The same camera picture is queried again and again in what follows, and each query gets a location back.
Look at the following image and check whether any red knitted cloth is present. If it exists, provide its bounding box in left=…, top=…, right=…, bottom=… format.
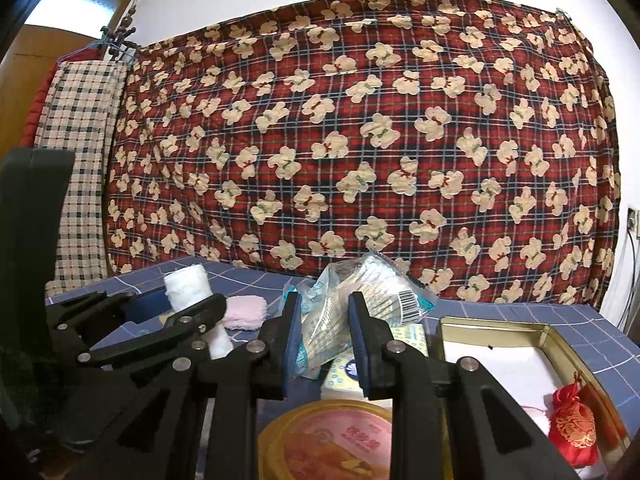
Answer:
left=18, top=47, right=102, bottom=148

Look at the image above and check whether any clear plastic packet bag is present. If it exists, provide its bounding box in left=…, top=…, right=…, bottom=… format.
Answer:
left=282, top=251, right=440, bottom=380

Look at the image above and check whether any round pink tin lid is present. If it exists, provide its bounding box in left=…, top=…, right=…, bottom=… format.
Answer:
left=258, top=400, right=393, bottom=479

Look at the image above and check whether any gold metal tin box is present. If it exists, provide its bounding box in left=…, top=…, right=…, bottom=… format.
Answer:
left=434, top=316, right=630, bottom=479

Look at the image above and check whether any wooden door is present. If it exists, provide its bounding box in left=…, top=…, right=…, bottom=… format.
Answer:
left=1, top=0, right=134, bottom=154

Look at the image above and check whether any yellow tissue pack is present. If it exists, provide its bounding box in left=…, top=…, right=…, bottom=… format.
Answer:
left=320, top=323, right=428, bottom=411

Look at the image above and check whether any red embroidered sachet pouch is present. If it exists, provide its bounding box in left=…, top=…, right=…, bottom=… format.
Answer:
left=548, top=373, right=599, bottom=468

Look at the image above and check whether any blue plaid table cloth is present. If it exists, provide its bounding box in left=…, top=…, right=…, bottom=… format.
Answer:
left=44, top=257, right=640, bottom=480

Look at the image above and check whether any beige checked hanging cloth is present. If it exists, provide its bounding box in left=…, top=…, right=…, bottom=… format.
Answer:
left=35, top=61, right=128, bottom=296

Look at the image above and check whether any red plaid bear blanket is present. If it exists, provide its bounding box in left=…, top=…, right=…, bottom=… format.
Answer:
left=105, top=0, right=620, bottom=307

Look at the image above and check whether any pink fluffy cloth pad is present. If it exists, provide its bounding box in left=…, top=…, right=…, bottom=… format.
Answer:
left=222, top=295, right=267, bottom=332

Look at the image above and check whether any white towel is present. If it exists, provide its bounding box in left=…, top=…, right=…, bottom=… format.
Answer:
left=164, top=264, right=233, bottom=360

